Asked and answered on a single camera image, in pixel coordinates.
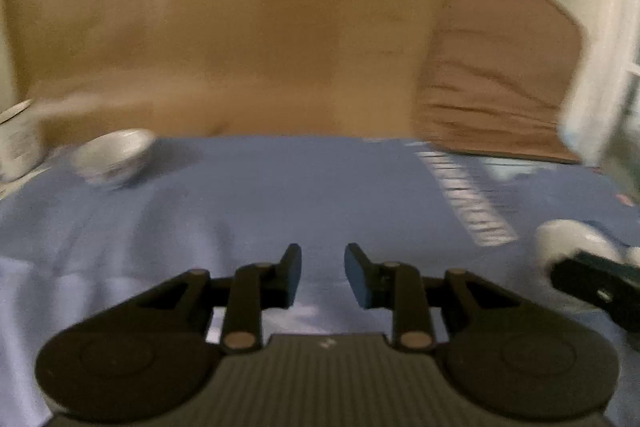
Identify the small white floral bowl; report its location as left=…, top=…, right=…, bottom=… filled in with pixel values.
left=534, top=219, right=640, bottom=308

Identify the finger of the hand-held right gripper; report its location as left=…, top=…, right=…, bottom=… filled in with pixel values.
left=549, top=251, right=640, bottom=334

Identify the brown cardboard box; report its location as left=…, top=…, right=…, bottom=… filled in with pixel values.
left=0, top=0, right=476, bottom=148

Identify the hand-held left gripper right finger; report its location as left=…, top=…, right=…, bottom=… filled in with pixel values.
left=343, top=242, right=527, bottom=353

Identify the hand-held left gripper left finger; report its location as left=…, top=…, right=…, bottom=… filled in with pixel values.
left=125, top=243, right=303, bottom=354

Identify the blue printed blanket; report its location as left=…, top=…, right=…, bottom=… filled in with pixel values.
left=0, top=134, right=640, bottom=427

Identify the brown pillow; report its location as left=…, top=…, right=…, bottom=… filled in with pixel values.
left=411, top=0, right=587, bottom=164

